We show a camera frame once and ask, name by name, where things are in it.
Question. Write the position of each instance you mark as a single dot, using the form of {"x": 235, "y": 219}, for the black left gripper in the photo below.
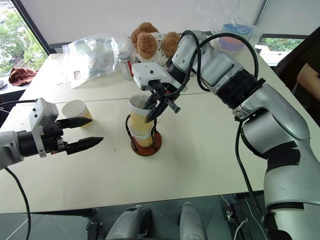
{"x": 53, "y": 145}

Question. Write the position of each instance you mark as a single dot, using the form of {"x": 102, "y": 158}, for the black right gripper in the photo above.
{"x": 162, "y": 90}

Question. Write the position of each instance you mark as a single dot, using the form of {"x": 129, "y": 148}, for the yellow and white paper cup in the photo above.
{"x": 136, "y": 102}
{"x": 143, "y": 140}
{"x": 75, "y": 108}
{"x": 138, "y": 122}

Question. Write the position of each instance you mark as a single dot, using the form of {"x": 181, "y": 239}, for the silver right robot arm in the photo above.
{"x": 275, "y": 120}

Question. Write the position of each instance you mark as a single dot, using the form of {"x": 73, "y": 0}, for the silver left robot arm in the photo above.
{"x": 10, "y": 147}

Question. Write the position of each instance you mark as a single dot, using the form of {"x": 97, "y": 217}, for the clear jar with red label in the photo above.
{"x": 125, "y": 67}

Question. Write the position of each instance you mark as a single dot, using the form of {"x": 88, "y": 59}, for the brown and white plush toy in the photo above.
{"x": 147, "y": 45}

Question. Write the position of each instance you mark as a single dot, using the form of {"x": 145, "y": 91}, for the clear crumpled plastic bag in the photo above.
{"x": 97, "y": 57}

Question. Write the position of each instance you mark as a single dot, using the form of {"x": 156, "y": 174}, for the red-brown cloth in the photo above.
{"x": 21, "y": 76}

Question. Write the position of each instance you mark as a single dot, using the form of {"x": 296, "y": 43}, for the black clamp under table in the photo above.
{"x": 95, "y": 228}

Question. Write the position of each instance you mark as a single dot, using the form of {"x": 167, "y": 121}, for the purple plastic bowl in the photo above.
{"x": 231, "y": 43}

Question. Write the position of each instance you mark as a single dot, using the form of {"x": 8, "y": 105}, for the dark grey rounded shape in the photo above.
{"x": 127, "y": 225}

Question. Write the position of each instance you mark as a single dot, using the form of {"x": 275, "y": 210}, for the clear plastic bag of bowls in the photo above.
{"x": 225, "y": 17}

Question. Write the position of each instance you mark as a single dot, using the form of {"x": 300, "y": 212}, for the blue plastic bowl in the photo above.
{"x": 237, "y": 28}

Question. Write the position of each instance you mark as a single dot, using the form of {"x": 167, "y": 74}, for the light grey rounded shape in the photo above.
{"x": 192, "y": 222}

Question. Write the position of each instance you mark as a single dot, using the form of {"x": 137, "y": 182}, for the black box under table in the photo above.
{"x": 237, "y": 220}

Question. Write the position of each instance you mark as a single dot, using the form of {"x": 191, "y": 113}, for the black chair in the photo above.
{"x": 300, "y": 50}

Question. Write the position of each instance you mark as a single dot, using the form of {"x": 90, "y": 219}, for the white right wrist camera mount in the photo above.
{"x": 147, "y": 72}

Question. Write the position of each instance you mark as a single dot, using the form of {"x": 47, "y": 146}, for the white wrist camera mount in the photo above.
{"x": 40, "y": 112}
{"x": 147, "y": 72}

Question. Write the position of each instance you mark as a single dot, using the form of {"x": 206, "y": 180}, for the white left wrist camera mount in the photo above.
{"x": 40, "y": 112}

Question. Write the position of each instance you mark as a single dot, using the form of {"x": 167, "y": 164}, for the black window frame bar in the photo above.
{"x": 32, "y": 25}

